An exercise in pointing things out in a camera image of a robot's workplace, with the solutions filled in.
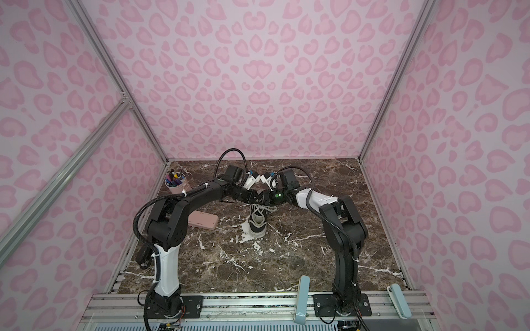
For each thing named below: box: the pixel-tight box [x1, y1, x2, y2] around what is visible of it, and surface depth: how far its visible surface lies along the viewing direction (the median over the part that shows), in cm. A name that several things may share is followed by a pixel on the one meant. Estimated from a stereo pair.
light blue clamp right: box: [386, 283, 412, 320], surface depth 73 cm
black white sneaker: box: [248, 203, 278, 239], surface depth 90 cm
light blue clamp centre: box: [293, 275, 311, 326], surface depth 72 cm
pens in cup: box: [164, 168, 185, 188], surface depth 97 cm
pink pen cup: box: [164, 171, 187, 195], surface depth 98 cm
